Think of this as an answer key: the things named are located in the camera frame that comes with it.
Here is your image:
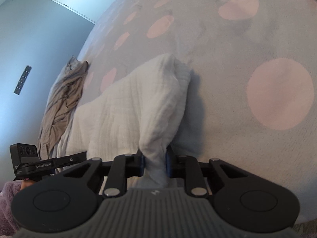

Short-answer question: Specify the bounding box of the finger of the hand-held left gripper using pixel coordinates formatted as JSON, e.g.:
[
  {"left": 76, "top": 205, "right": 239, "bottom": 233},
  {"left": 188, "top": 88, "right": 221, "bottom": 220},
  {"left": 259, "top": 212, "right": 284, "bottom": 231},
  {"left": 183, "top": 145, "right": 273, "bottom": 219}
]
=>
[{"left": 53, "top": 151, "right": 87, "bottom": 169}]

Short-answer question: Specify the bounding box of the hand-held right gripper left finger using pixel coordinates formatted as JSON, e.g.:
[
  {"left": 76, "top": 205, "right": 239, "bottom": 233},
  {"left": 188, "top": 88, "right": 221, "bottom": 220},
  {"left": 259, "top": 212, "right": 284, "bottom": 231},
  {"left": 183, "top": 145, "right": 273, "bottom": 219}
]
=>
[{"left": 59, "top": 154, "right": 145, "bottom": 199}]

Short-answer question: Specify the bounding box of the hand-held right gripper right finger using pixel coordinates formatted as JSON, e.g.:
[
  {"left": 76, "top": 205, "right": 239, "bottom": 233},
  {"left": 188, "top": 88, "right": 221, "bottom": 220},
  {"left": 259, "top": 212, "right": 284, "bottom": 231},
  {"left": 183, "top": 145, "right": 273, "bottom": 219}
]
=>
[{"left": 165, "top": 146, "right": 250, "bottom": 199}]

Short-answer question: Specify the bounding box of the white textured robe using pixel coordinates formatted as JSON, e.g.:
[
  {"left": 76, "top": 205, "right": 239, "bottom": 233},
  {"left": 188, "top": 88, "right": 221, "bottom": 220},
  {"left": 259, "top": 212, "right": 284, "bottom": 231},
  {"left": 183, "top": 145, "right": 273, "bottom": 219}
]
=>
[{"left": 67, "top": 53, "right": 191, "bottom": 186}]

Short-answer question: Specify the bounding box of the person's left forearm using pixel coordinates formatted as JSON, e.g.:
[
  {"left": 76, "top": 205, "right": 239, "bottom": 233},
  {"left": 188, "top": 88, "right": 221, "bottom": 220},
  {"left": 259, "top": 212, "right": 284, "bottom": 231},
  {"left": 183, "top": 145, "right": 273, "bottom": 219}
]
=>
[{"left": 0, "top": 181, "right": 25, "bottom": 231}]

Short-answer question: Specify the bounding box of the person's left hand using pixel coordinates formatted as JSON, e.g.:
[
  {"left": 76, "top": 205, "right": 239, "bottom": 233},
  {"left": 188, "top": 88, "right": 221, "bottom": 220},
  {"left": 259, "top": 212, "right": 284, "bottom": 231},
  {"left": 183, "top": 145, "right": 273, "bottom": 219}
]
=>
[{"left": 20, "top": 178, "right": 35, "bottom": 189}]

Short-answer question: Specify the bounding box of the grey-brown garment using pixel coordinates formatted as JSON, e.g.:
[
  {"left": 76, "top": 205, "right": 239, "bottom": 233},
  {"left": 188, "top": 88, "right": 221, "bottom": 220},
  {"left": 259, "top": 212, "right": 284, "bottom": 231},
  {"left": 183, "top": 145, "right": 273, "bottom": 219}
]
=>
[{"left": 37, "top": 56, "right": 90, "bottom": 159}]

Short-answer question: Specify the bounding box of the grey wall switch panel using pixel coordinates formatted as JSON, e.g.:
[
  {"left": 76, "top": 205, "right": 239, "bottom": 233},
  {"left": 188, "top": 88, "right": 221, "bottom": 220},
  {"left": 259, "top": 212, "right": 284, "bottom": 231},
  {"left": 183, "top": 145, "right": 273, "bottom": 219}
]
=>
[{"left": 13, "top": 65, "right": 32, "bottom": 95}]

